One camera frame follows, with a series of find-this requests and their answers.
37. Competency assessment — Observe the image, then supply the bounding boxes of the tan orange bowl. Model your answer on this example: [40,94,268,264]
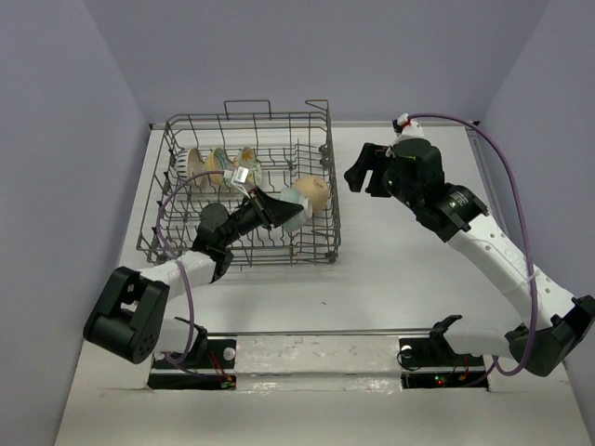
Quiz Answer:
[293,176,330,213]

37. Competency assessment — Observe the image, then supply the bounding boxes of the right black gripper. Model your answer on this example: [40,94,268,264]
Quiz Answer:
[345,141,421,211]

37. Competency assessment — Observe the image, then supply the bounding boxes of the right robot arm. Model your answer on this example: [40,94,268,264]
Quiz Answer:
[344,138,594,377]

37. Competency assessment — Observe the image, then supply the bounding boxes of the leaf patterned white bowl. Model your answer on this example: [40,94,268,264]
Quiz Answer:
[232,147,262,187]

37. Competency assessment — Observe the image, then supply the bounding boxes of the teal ceramic bowl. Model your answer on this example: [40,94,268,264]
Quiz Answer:
[280,188,312,233]

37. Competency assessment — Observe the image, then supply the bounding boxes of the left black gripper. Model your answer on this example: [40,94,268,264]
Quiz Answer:
[218,188,302,248]

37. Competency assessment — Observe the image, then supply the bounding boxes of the grey wire dish rack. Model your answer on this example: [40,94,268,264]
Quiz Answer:
[136,99,341,269]

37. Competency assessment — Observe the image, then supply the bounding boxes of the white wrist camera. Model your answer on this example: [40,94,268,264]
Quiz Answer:
[223,166,255,196]
[392,113,426,145]

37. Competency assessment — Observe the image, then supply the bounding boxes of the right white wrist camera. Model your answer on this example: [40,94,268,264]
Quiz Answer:
[392,113,426,145]

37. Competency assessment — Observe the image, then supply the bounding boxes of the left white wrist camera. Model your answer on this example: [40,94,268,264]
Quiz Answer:
[223,166,255,196]

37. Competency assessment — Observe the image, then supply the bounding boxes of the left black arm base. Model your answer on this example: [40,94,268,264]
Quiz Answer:
[147,317,237,390]

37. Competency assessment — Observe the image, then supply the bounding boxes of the white pink rimmed bowl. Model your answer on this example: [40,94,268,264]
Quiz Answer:
[174,148,205,186]

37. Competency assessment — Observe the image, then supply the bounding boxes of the purple cable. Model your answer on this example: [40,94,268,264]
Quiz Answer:
[155,170,233,376]
[408,112,540,376]

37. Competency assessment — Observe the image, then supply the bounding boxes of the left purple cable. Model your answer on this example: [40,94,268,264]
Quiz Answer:
[155,170,233,376]

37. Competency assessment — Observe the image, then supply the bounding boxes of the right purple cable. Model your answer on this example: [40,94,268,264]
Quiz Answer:
[408,112,540,376]

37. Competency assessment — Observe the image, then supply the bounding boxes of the yellow blue sun bowl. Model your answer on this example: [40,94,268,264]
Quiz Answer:
[205,147,233,187]

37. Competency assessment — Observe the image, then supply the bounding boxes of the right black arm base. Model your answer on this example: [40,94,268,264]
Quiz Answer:
[396,315,489,389]

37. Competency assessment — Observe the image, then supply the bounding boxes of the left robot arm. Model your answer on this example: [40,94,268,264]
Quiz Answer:
[83,188,304,367]

